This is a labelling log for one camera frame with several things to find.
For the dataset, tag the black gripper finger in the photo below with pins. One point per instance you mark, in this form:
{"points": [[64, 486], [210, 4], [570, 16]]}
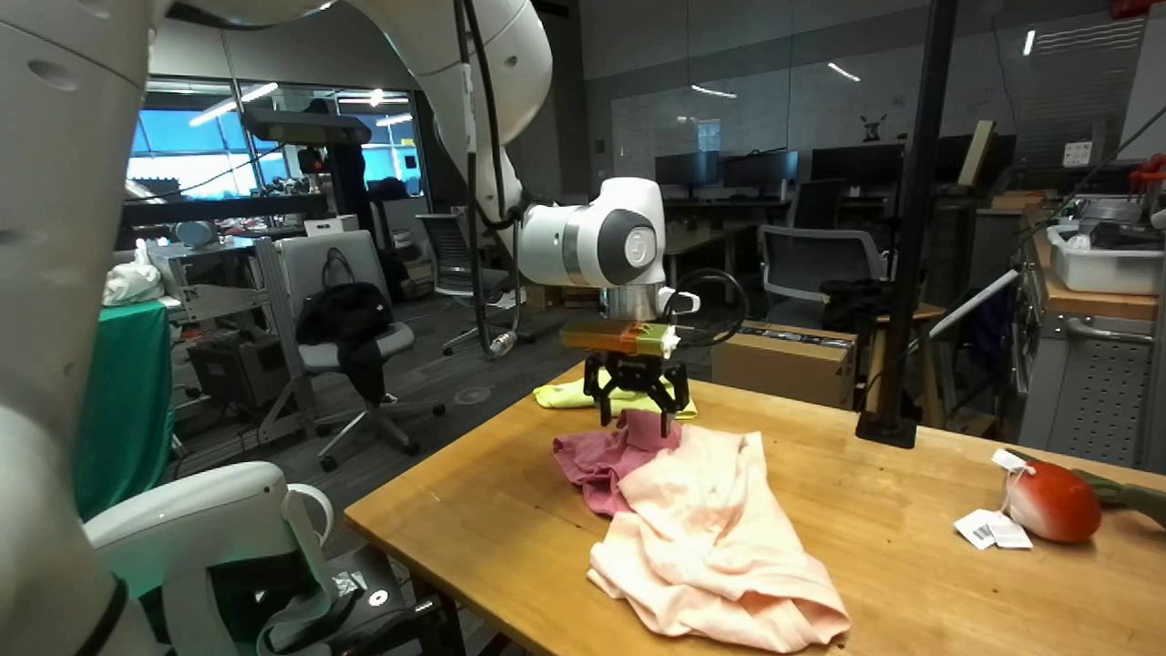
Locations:
{"points": [[599, 394], [671, 407]]}

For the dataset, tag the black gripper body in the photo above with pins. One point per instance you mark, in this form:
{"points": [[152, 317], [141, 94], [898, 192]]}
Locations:
{"points": [[638, 366]]}

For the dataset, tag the yellow-green cloth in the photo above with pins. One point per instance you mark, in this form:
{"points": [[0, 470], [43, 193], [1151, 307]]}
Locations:
{"points": [[566, 394]]}

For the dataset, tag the pink cloth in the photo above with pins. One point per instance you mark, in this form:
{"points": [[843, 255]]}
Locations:
{"points": [[608, 462]]}

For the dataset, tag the peach shirt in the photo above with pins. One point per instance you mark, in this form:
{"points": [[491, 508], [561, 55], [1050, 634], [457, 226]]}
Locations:
{"points": [[716, 548]]}

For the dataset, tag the red radish toy green leaves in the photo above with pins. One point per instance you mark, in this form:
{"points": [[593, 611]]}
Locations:
{"points": [[1050, 506]]}

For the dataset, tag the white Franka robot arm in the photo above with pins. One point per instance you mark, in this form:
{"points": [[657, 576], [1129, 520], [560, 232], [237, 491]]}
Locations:
{"points": [[583, 242]]}

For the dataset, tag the large taped cardboard box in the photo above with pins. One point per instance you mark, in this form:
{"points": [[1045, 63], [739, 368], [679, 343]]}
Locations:
{"points": [[790, 366]]}

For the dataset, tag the black computer monitor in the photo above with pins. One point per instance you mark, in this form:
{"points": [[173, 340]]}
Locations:
{"points": [[762, 168], [857, 168], [689, 173]]}

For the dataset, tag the white-framed office chair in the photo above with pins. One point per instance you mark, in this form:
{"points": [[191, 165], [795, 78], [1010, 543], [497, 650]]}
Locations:
{"points": [[813, 261]]}

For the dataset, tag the grey mesh office chair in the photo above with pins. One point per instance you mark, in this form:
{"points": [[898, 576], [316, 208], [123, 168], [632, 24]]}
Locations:
{"points": [[444, 255]]}

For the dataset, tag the black bag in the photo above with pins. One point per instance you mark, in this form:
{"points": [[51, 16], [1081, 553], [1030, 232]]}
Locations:
{"points": [[347, 316]]}

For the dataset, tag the black stand pole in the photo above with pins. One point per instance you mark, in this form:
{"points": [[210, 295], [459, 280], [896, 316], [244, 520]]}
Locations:
{"points": [[911, 242]]}

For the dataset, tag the slanted grey metal pole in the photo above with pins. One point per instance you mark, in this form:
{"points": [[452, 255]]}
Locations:
{"points": [[971, 304]]}

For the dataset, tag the white-backed office chair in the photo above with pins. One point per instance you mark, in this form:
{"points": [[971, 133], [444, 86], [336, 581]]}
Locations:
{"points": [[303, 261]]}

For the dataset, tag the tan wooden plank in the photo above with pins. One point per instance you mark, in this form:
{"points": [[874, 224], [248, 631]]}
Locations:
{"points": [[976, 152]]}

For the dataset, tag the black overhead lamp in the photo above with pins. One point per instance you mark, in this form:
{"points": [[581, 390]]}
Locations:
{"points": [[303, 126]]}

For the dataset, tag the wood-topped grey workbench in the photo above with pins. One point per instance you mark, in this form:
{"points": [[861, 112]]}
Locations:
{"points": [[1093, 386]]}

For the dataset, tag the white plastic bin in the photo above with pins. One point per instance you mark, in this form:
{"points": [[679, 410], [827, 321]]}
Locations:
{"points": [[1097, 271]]}

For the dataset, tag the green cloth covered table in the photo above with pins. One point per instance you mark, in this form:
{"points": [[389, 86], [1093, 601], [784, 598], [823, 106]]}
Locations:
{"points": [[128, 386]]}

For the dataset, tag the white stuffed toy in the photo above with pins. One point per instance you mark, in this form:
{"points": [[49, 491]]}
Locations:
{"points": [[134, 284]]}

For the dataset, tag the yellow wrist camera mount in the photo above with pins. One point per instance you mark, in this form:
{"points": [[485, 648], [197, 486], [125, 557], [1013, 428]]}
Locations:
{"points": [[613, 337]]}

